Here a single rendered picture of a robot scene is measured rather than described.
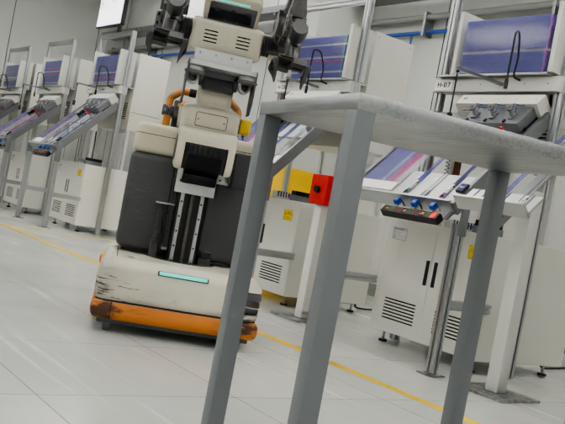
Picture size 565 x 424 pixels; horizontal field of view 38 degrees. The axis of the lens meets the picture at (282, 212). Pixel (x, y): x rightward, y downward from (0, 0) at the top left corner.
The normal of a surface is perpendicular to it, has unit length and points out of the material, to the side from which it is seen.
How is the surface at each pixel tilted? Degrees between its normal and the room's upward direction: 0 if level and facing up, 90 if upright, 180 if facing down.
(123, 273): 90
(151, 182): 90
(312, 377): 90
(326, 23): 90
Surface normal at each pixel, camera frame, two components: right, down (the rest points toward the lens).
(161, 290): 0.18, 0.04
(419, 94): -0.79, -0.14
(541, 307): 0.58, 0.11
